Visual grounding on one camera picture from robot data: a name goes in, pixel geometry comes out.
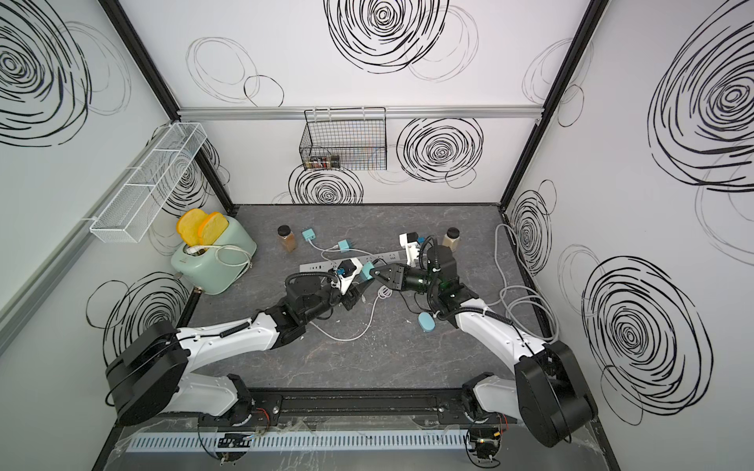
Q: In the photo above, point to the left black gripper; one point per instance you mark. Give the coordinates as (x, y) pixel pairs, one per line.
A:
(351, 298)

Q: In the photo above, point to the brown spice jar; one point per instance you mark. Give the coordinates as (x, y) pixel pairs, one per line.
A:
(287, 238)

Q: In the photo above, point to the yellow toast slice right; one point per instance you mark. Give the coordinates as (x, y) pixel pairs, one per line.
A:
(211, 228)

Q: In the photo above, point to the beige spice jar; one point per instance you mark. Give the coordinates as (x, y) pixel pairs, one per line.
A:
(451, 238)

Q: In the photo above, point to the yellow toast slice left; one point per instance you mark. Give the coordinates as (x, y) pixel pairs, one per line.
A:
(188, 225)

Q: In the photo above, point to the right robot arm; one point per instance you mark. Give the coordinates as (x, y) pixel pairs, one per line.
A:
(533, 361)

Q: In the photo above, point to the mint green toaster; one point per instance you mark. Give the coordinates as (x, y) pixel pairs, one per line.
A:
(214, 269)

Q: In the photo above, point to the white power strip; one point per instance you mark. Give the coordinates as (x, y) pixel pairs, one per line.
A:
(364, 257)

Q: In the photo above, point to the black wire basket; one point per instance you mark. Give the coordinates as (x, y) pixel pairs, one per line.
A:
(353, 139)

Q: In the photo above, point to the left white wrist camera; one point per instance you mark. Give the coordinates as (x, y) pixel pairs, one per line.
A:
(347, 272)

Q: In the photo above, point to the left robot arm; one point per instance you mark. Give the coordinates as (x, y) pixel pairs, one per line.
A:
(158, 372)

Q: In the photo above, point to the white slotted cable duct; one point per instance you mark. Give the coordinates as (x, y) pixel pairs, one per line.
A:
(228, 442)

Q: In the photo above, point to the white wire shelf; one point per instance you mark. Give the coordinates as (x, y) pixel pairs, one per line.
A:
(128, 215)

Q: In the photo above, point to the yellow toast slice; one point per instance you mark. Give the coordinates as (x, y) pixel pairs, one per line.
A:
(188, 225)
(211, 228)

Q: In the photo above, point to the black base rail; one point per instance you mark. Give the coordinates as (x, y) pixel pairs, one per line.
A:
(377, 403)

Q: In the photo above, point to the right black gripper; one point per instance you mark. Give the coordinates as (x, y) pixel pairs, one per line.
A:
(395, 281)

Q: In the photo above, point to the blue earbud case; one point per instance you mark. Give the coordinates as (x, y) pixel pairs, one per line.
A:
(426, 322)

